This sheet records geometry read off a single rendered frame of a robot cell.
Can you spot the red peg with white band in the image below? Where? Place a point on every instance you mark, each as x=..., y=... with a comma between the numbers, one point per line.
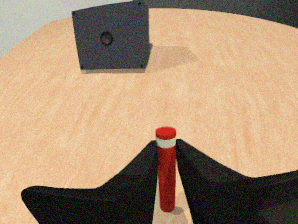
x=166, y=155

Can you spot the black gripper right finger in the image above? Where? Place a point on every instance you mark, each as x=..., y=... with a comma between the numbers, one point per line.
x=219, y=195

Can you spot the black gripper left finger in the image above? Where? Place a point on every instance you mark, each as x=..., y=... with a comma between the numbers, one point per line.
x=128, y=198

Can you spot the dark grey sloped panel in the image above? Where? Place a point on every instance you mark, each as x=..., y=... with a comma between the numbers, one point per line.
x=113, y=36

